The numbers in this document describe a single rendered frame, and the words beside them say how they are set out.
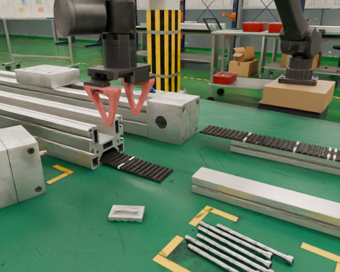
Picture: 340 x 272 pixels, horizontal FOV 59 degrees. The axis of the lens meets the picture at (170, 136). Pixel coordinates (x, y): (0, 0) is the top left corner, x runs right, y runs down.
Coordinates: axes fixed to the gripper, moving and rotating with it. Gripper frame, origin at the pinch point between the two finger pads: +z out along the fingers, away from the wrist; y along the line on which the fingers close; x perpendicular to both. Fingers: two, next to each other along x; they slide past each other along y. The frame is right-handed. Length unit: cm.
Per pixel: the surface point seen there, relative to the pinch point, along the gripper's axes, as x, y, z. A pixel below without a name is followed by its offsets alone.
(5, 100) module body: -41.3, -2.5, 3.5
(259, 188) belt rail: 26.2, -0.5, 7.4
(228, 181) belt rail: 21.3, 0.0, 7.4
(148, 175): 6.3, 0.9, 10.3
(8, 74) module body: -69, -21, 2
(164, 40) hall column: -171, -292, 9
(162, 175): 8.6, -0.2, 10.1
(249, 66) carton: -122, -499, 62
